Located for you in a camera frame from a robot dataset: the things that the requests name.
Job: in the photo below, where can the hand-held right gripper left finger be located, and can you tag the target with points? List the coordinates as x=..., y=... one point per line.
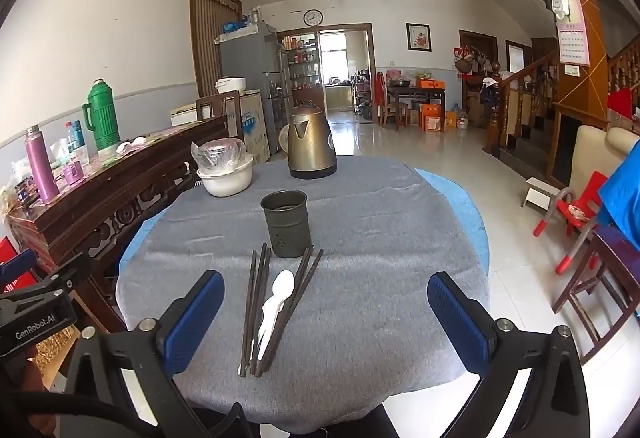
x=196, y=318

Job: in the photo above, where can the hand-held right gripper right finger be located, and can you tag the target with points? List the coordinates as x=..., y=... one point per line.
x=459, y=318

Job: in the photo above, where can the dark chopstick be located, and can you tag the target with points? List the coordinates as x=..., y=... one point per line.
x=298, y=285
x=266, y=273
x=294, y=278
x=302, y=293
x=247, y=318
x=256, y=308

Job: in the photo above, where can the white plastic spoon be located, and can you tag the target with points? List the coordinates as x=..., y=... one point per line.
x=269, y=313
x=283, y=285

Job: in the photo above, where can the dark metal utensil holder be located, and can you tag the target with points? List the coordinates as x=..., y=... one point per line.
x=286, y=228

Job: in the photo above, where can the blue table cover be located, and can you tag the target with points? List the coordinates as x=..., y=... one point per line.
x=465, y=208

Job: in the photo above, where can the grey tablecloth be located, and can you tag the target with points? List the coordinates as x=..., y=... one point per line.
x=360, y=238

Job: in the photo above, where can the white plastic basin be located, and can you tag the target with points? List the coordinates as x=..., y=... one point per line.
x=226, y=180

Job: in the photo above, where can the carved wooden sideboard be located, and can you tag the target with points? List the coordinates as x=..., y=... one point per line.
x=115, y=198

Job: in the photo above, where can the white step stool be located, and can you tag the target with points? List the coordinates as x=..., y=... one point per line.
x=540, y=190

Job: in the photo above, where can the red plastic child chair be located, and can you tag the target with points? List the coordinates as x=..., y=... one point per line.
x=572, y=210

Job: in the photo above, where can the purple thermos bottle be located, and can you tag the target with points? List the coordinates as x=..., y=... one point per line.
x=41, y=163

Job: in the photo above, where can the dark red wooden chair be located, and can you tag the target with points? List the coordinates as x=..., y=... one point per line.
x=610, y=263

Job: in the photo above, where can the clear plastic bottle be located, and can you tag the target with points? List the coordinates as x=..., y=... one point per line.
x=76, y=138

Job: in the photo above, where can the large water jug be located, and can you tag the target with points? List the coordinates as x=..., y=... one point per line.
x=462, y=119

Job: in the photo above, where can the orange cardboard box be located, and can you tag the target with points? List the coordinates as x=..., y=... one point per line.
x=432, y=118

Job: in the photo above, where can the blue plastic sheet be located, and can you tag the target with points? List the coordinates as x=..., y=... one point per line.
x=622, y=198

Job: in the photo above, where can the white chest freezer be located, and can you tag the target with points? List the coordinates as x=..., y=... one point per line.
x=252, y=123

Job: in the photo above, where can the wooden dining chair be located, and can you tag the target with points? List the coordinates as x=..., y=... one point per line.
x=218, y=110

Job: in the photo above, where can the brass-coloured electric kettle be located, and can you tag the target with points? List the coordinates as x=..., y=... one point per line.
x=311, y=143

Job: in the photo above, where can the cream sofa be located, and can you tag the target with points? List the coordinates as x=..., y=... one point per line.
x=595, y=153

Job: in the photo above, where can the green thermos flask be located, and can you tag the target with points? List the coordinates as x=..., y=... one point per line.
x=102, y=118

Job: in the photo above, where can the dark wooden side table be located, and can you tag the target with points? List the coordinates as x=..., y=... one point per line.
x=415, y=93

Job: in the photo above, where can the wooden staircase railing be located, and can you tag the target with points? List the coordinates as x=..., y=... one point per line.
x=525, y=93

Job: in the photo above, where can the white rice cooker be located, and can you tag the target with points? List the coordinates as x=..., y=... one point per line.
x=231, y=85

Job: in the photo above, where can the grey refrigerator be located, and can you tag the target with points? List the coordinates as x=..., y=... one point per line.
x=250, y=58

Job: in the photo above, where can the brown striped curtain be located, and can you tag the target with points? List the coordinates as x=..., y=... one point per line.
x=212, y=33

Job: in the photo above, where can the framed wall picture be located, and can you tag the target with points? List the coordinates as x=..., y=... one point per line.
x=419, y=37

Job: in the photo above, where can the wall calendar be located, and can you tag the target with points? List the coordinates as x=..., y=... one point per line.
x=572, y=28

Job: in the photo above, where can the round wall clock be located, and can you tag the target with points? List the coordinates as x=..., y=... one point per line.
x=313, y=17

